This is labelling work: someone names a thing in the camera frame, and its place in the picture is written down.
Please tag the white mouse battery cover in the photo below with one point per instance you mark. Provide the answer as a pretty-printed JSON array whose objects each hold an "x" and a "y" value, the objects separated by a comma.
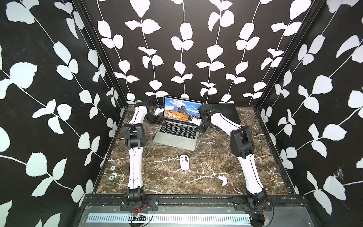
[{"x": 223, "y": 179}]

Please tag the black front mounting rail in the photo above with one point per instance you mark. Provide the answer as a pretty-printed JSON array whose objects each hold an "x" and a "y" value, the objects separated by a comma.
[{"x": 154, "y": 202}]

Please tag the white wireless mouse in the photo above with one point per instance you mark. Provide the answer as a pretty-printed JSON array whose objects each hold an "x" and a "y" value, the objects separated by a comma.
[{"x": 184, "y": 162}]

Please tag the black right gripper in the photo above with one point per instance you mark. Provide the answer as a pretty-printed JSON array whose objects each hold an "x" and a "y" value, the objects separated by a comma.
[{"x": 200, "y": 129}]

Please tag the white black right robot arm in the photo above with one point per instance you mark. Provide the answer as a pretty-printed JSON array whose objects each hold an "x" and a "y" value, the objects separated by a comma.
[{"x": 242, "y": 146}]

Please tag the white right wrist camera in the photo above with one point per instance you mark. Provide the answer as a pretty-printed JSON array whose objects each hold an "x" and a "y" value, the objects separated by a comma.
[{"x": 194, "y": 120}]

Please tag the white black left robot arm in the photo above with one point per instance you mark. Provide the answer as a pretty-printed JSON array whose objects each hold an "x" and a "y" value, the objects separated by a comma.
[{"x": 135, "y": 141}]

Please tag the blue round table marker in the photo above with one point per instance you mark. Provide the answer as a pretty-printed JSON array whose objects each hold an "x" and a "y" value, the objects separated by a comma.
[{"x": 112, "y": 168}]

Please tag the clear round table marker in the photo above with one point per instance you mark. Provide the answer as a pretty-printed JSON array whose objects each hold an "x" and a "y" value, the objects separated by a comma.
[{"x": 273, "y": 169}]

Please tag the silver open laptop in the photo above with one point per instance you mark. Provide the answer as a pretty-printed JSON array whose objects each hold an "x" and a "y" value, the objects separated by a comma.
[{"x": 176, "y": 130}]

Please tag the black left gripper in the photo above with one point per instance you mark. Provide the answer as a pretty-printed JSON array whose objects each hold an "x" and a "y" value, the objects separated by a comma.
[{"x": 159, "y": 121}]

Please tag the white slotted cable duct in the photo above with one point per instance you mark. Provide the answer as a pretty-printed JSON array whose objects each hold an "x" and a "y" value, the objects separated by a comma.
[{"x": 203, "y": 219}]

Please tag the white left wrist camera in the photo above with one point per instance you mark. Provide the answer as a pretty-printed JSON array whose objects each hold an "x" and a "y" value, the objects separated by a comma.
[{"x": 159, "y": 110}]

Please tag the black flat electronics box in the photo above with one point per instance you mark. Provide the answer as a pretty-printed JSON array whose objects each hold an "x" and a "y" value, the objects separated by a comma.
[{"x": 228, "y": 110}]

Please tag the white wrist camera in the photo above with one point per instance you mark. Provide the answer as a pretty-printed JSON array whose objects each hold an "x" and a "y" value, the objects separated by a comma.
[
  {"x": 194, "y": 120},
  {"x": 159, "y": 110}
]

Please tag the green round table marker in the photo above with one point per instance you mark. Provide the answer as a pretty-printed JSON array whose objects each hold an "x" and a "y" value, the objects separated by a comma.
[{"x": 112, "y": 177}]

